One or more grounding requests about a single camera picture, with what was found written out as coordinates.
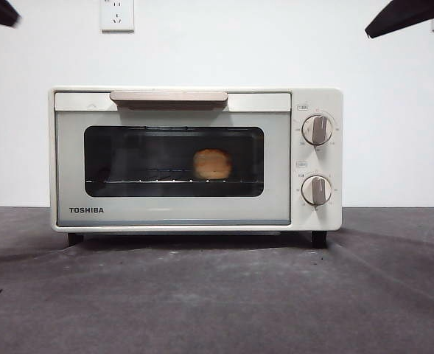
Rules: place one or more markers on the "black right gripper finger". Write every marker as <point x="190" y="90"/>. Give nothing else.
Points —
<point x="419" y="16"/>

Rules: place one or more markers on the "orange-brown bread loaf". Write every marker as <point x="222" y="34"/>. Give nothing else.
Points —
<point x="213" y="164"/>

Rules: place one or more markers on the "cream white toaster oven body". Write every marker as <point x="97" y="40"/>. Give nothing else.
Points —
<point x="316" y="99"/>

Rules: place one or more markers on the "temperature knob, cream and taupe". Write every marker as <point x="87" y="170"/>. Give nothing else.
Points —
<point x="317" y="130"/>

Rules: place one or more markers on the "timer knob, cream and taupe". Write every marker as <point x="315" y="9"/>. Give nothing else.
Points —
<point x="316" y="190"/>

